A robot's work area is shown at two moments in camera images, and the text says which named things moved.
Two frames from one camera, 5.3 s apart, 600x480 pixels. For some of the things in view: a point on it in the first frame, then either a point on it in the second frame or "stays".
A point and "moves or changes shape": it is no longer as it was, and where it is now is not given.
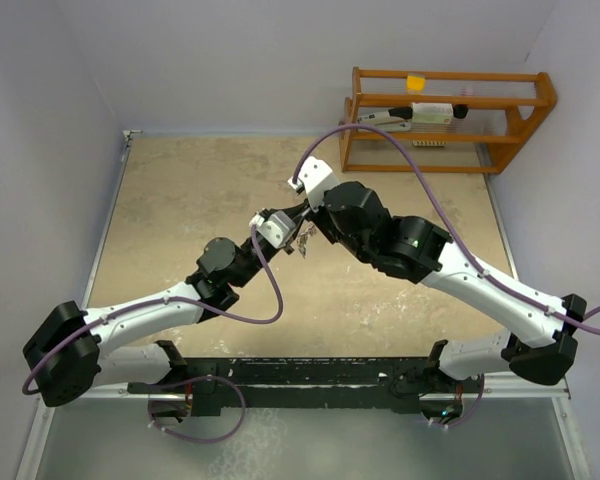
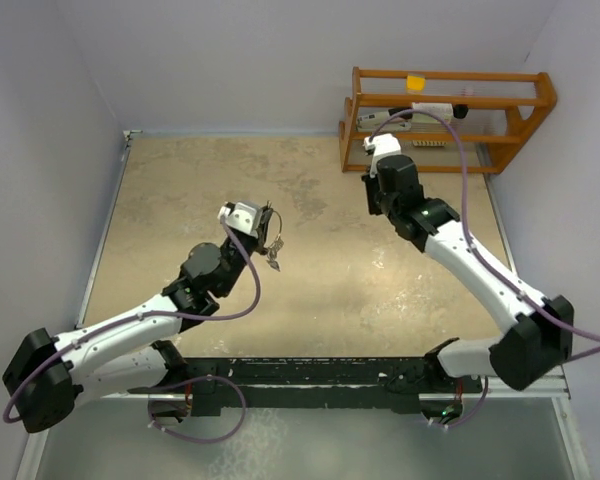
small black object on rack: (460, 111) stays
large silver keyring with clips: (302, 239) moves or changes shape
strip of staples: (427, 143) stays
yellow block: (415, 83) stays
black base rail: (309, 383) stays
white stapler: (396, 119) stays
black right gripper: (319, 218) → (371, 183)
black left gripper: (286, 248) → (261, 231)
